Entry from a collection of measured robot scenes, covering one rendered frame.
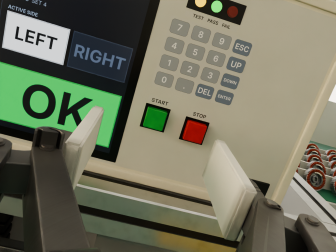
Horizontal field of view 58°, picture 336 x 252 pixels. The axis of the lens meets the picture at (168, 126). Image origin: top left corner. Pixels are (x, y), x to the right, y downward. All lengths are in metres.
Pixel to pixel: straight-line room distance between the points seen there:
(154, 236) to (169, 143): 0.09
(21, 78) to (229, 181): 0.20
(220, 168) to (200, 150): 0.10
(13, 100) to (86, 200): 0.11
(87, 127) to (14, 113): 0.14
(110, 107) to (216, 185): 0.13
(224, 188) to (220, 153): 0.03
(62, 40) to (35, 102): 0.06
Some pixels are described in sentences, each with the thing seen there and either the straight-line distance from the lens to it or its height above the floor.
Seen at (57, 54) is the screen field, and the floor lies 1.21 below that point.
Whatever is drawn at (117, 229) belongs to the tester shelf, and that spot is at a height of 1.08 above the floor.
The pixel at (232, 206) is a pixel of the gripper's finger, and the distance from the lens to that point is 0.16.
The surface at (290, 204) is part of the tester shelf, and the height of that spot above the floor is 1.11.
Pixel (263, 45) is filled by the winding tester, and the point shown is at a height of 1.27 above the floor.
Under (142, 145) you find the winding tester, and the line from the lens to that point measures 0.28.
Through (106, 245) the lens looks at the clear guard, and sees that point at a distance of 0.30.
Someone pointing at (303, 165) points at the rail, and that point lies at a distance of 1.92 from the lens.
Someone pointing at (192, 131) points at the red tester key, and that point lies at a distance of 0.27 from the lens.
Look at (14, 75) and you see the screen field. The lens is 0.29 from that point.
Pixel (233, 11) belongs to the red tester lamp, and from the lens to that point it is 0.27.
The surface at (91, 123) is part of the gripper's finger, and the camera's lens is 0.17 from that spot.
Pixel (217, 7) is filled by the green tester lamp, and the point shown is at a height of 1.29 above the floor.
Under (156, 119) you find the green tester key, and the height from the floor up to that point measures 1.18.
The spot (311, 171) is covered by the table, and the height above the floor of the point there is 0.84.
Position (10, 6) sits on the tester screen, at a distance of 0.29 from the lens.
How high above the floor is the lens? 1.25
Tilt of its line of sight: 16 degrees down
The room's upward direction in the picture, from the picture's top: 18 degrees clockwise
